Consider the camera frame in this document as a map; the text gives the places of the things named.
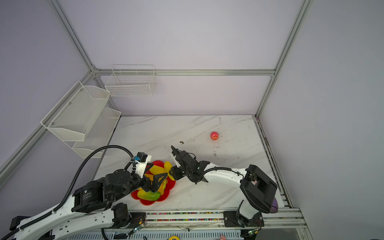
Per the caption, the yellow fake banana bunch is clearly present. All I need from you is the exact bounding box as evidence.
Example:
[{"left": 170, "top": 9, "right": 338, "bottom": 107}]
[{"left": 143, "top": 165, "right": 168, "bottom": 196}]

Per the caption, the red fake apple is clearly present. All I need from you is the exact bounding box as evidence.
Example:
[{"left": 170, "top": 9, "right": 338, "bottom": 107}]
[{"left": 210, "top": 132, "right": 220, "bottom": 141}]

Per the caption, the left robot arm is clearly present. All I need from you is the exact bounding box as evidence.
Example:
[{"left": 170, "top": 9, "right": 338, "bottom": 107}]
[{"left": 4, "top": 164, "right": 168, "bottom": 240}]

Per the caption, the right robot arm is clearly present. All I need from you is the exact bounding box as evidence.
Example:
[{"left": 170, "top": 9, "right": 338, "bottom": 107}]
[{"left": 170, "top": 146, "right": 279, "bottom": 226}]

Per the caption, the red flower-shaped fruit bowl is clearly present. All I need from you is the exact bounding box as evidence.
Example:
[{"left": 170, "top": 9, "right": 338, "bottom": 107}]
[{"left": 131, "top": 161, "right": 176, "bottom": 206}]

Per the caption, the white mesh shelf lower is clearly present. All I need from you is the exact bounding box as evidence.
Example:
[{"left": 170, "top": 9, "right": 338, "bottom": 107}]
[{"left": 65, "top": 108, "right": 121, "bottom": 159}]

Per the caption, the white mesh shelf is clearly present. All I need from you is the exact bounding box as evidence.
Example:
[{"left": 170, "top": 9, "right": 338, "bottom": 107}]
[
  {"left": 41, "top": 82, "right": 111, "bottom": 142},
  {"left": 65, "top": 108, "right": 121, "bottom": 159}
]

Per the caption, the white mesh shelf upper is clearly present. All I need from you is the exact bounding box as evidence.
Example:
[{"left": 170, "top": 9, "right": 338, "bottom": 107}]
[{"left": 41, "top": 82, "right": 111, "bottom": 142}]

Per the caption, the purple plastic scoop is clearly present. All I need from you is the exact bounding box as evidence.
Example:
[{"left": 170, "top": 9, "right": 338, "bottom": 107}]
[{"left": 271, "top": 198, "right": 279, "bottom": 214}]

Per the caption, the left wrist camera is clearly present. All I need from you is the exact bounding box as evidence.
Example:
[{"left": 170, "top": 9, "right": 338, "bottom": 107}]
[{"left": 132, "top": 152, "right": 152, "bottom": 178}]

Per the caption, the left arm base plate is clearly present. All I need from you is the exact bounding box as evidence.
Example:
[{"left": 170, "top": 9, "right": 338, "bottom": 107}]
[{"left": 111, "top": 212, "right": 147, "bottom": 229}]

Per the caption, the aluminium front rail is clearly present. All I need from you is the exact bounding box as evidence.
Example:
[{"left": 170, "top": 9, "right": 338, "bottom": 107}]
[{"left": 130, "top": 209, "right": 309, "bottom": 232}]

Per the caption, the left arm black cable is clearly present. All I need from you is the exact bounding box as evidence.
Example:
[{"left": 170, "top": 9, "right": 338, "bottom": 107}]
[{"left": 0, "top": 145, "right": 134, "bottom": 240}]

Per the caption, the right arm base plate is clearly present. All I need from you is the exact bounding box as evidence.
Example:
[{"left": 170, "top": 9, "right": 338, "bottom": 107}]
[{"left": 223, "top": 200, "right": 264, "bottom": 228}]

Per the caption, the white wire basket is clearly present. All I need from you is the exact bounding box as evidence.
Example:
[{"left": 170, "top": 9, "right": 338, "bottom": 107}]
[{"left": 105, "top": 65, "right": 156, "bottom": 97}]

